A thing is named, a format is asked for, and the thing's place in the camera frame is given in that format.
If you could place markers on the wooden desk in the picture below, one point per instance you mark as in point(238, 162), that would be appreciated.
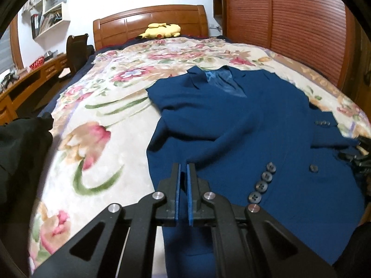
point(14, 96)

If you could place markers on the navy blue suit jacket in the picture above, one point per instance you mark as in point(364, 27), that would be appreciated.
point(257, 139)

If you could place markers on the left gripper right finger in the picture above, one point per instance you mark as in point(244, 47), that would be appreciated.
point(248, 241)

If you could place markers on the yellow Pikachu plush toy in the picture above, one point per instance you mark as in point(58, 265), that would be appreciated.
point(160, 30)

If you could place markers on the white wall shelf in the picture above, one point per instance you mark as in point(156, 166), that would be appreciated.
point(45, 16)

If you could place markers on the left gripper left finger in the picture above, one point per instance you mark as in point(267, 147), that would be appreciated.
point(119, 241)

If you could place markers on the dark wooden chair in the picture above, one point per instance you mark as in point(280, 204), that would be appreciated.
point(77, 52)

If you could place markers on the floral bed blanket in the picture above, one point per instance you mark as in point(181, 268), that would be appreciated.
point(104, 122)

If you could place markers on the black folded garment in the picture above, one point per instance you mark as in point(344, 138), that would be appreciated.
point(24, 146)

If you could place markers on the red basket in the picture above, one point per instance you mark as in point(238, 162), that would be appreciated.
point(37, 63)

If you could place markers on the wooden louvered wardrobe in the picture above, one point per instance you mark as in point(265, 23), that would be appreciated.
point(322, 34)

